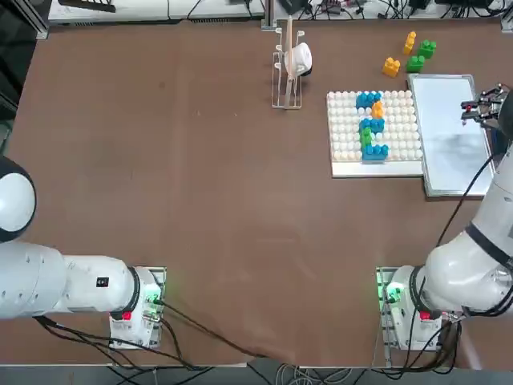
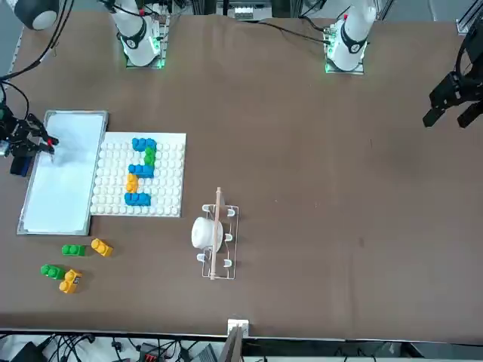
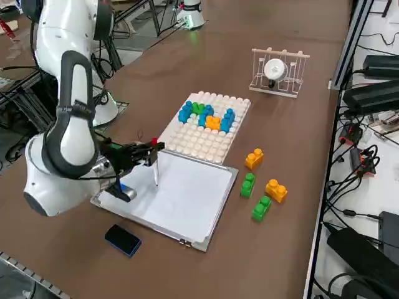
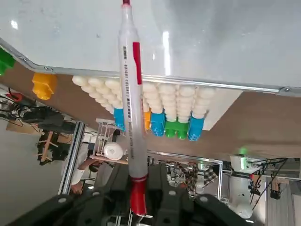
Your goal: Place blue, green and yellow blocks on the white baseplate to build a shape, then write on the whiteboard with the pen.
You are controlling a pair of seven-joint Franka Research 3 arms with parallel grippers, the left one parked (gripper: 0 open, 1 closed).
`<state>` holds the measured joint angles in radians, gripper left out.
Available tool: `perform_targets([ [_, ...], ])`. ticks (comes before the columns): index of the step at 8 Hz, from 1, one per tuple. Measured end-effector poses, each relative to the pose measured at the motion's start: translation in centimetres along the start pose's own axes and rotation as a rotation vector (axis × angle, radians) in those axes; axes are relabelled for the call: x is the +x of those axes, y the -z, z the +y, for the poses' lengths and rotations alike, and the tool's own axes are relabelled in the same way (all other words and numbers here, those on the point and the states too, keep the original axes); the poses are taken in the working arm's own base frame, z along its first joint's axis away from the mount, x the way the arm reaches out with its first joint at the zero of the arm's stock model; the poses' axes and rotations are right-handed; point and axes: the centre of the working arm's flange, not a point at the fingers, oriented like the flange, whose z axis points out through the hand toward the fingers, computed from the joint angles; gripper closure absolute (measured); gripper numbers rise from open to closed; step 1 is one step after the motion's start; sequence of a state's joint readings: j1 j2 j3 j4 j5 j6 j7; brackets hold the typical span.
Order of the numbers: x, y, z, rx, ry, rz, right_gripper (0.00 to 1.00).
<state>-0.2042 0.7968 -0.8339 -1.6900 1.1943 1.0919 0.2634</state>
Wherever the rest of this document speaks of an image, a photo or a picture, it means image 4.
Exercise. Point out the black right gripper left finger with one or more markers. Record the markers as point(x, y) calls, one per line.
point(82, 207)

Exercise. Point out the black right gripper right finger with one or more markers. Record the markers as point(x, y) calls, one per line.
point(178, 207)

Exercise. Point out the green toy block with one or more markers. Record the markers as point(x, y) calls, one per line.
point(176, 129)
point(5, 61)

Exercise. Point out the blue three-stud block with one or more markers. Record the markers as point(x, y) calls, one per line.
point(196, 128)
point(118, 118)
point(157, 124)

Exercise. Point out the yellow two-stud block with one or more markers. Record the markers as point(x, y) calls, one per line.
point(44, 86)
point(147, 120)

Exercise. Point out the white pen with red cap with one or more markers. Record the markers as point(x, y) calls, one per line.
point(132, 106)

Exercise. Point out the white studded baseplate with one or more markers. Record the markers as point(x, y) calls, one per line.
point(183, 99)

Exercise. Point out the person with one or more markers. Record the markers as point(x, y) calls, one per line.
point(81, 174)

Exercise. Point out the white cup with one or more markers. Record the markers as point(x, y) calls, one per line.
point(113, 151)

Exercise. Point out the wooden stand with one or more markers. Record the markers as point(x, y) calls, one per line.
point(47, 146)

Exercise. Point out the aluminium camera post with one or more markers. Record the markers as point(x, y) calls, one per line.
point(73, 157)

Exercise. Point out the white whiteboard with grey frame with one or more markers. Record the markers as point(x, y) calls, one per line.
point(211, 35)

